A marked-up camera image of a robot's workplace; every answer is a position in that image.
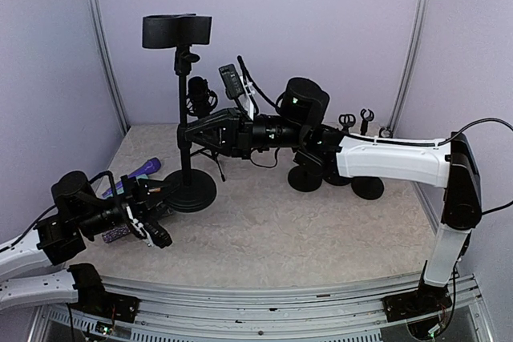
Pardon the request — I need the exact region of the black stand of teal microphone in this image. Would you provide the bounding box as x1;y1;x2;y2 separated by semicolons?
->
350;127;394;200

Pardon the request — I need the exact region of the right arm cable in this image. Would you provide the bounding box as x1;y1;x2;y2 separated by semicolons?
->
448;117;513;147

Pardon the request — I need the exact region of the purple microphone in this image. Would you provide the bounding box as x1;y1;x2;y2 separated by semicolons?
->
102;157;162;198

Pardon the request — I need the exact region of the black stand of purple microphone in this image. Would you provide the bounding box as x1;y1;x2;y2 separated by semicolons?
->
360;108;374;135

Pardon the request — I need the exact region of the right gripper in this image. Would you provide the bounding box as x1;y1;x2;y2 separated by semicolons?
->
183;107;308;160

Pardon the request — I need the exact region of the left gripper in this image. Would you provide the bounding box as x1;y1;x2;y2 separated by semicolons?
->
78;173;181;237

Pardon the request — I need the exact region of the rhinestone silver microphone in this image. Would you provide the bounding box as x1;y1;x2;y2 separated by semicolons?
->
102;225;131;243

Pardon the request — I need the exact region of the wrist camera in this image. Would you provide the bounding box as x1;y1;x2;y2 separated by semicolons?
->
131;218;172;249
218;64;259;120

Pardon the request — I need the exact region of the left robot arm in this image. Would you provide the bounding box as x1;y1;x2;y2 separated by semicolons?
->
1;171;177;323

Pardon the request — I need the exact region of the front aluminium rail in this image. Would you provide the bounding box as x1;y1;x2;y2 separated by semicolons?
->
23;272;498;342

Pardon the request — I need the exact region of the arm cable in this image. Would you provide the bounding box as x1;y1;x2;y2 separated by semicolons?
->
86;170;117;199
448;117;513;147

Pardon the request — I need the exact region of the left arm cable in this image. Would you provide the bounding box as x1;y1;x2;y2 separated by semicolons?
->
86;170;117;199

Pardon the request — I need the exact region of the black stand of rhinestone microphone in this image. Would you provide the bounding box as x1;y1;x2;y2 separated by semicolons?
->
142;14;216;213

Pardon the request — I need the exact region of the black stand of orange microphone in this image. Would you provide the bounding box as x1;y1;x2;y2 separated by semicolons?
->
288;159;324;192

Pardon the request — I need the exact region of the right aluminium frame post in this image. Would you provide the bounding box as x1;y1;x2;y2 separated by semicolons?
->
386;0;429;136

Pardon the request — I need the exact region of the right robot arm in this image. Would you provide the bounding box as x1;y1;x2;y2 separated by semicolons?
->
185;77;483;322

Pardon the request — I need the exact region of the black microphone orange ring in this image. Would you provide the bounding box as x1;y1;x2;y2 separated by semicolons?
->
187;75;218;119

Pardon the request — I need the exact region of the black tripod shock-mount stand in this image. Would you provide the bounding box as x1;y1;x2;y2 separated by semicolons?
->
187;87;226;182

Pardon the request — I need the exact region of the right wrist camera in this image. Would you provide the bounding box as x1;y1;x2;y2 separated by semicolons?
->
218;64;259;120

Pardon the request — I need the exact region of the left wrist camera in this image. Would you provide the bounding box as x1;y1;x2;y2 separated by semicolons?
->
131;218;172;249

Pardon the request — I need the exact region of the black stand of pink microphone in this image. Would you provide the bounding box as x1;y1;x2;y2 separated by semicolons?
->
326;114;356;187

